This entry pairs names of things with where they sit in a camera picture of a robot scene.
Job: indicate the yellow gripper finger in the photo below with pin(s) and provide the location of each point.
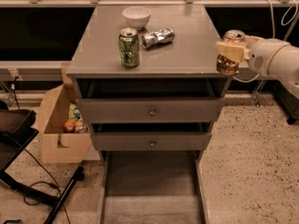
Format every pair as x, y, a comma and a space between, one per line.
234, 51

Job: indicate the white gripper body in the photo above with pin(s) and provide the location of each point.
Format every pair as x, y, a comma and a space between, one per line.
261, 56

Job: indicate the orange soda can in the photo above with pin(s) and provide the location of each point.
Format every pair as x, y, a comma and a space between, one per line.
224, 65

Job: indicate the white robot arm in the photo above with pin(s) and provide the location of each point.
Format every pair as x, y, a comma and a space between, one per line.
290, 82

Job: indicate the crushed silver can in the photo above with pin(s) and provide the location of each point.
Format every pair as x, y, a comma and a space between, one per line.
159, 37

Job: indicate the grey wooden drawer cabinet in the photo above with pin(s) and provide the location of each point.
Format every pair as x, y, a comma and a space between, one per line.
185, 68

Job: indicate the green soda can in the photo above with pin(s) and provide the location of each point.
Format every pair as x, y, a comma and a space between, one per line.
129, 47

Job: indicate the grey lower middle drawer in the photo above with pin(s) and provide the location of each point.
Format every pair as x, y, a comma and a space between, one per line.
150, 141

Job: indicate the grey open bottom drawer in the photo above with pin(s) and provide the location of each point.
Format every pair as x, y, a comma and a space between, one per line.
151, 187

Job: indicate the small can in box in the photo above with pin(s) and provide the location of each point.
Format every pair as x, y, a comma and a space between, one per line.
81, 127

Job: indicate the dark cabinet at right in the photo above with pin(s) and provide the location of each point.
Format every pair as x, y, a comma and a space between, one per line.
288, 102

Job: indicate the white ceramic bowl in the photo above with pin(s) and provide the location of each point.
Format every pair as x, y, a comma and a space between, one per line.
137, 17

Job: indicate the green snack bag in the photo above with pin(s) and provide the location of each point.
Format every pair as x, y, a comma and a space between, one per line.
74, 113

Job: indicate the red apple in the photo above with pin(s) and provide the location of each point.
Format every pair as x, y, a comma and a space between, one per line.
69, 126

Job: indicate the cardboard box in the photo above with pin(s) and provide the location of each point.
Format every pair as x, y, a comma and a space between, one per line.
59, 146

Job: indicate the black stand base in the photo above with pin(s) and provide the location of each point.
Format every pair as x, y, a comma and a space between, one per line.
16, 133

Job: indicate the metal window rail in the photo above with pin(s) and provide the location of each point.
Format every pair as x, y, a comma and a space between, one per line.
37, 69

